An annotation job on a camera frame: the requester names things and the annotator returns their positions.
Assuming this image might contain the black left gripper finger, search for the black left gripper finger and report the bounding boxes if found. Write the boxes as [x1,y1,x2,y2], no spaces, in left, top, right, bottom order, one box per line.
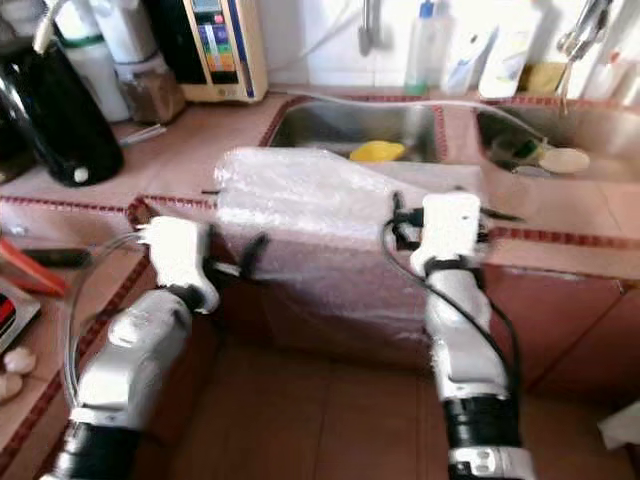
[238,232,273,281]

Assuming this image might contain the yellow plastic bowl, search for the yellow plastic bowl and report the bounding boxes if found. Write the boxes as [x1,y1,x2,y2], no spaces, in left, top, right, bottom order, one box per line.
[348,140,408,164]

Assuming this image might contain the clear bubble wrap sheet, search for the clear bubble wrap sheet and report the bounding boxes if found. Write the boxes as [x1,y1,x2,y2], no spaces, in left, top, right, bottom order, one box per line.
[215,147,511,376]

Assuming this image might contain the steel kitchen sink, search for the steel kitchen sink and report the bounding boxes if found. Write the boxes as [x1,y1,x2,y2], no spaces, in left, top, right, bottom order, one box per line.
[475,100,640,186]
[268,100,446,164]

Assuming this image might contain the dark bowl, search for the dark bowl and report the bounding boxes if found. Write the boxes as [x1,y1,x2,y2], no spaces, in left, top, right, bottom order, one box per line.
[490,133,546,169]

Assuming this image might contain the white green toothbrush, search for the white green toothbrush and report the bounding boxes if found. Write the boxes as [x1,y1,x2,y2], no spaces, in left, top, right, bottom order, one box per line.
[120,124,164,142]
[123,130,167,149]

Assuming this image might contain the white refill pouch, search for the white refill pouch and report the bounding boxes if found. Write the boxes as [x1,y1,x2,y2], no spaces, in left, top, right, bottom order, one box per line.
[445,25,496,96]
[478,10,546,99]

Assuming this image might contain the clear soap bottle blue cap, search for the clear soap bottle blue cap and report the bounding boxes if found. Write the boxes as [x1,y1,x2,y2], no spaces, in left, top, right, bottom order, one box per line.
[403,0,453,98]

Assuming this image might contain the dark green cucumber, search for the dark green cucumber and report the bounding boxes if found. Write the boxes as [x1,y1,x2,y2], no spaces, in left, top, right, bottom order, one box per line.
[25,248,91,269]

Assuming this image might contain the cream oval plate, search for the cream oval plate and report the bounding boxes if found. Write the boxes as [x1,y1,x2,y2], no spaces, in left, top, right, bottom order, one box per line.
[540,147,593,176]

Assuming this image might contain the clear jar brown powder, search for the clear jar brown powder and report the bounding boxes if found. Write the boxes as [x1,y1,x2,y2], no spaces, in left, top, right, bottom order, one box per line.
[120,55,188,126]

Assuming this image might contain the yellow sponge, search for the yellow sponge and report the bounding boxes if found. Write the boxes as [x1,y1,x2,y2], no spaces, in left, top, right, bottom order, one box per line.
[520,62,569,96]

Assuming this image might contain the cream black water ionizer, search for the cream black water ionizer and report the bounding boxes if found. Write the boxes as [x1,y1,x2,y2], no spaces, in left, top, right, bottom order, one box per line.
[145,0,269,104]

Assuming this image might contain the grey digital scale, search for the grey digital scale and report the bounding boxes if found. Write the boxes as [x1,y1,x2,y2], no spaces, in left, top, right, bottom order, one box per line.
[0,290,33,351]

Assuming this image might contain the black electric kettle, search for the black electric kettle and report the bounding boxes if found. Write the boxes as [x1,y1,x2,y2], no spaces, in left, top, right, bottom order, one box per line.
[0,38,126,188]

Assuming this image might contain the white jug green lid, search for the white jug green lid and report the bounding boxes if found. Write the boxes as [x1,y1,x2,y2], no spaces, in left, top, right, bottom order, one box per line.
[60,35,129,126]

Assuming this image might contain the white plastic container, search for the white plastic container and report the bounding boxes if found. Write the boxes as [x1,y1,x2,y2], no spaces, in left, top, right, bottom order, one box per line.
[95,0,161,66]

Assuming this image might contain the chrome sink faucet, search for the chrome sink faucet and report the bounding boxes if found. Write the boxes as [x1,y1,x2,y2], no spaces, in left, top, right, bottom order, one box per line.
[555,0,616,63]

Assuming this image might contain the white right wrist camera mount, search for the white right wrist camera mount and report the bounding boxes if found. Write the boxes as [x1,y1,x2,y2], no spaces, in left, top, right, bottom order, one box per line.
[420,191,488,269]

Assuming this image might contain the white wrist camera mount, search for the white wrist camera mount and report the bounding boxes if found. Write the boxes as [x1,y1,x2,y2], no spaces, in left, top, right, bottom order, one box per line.
[420,191,488,269]
[148,215,221,313]

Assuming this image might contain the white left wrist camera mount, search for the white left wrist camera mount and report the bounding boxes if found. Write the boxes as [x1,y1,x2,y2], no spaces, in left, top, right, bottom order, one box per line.
[148,215,221,313]

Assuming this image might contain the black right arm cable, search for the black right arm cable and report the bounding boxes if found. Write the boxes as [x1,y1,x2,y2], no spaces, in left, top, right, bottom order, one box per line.
[380,215,523,396]

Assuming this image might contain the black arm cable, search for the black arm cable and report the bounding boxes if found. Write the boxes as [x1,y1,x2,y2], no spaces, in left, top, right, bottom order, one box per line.
[380,215,523,396]
[60,232,156,406]

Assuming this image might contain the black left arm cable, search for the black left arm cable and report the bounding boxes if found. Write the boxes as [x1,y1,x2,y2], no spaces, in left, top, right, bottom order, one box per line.
[60,232,156,406]

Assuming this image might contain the orange rubber hose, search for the orange rubber hose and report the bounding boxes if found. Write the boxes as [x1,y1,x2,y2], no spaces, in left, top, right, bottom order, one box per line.
[0,238,66,299]

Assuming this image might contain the grey wall faucet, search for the grey wall faucet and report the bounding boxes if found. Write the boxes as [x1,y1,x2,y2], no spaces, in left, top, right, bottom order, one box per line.
[358,0,386,58]

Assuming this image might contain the grey flexible hose cream nozzle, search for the grey flexible hose cream nozzle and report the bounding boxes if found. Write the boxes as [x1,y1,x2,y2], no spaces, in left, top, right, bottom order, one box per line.
[32,0,76,56]

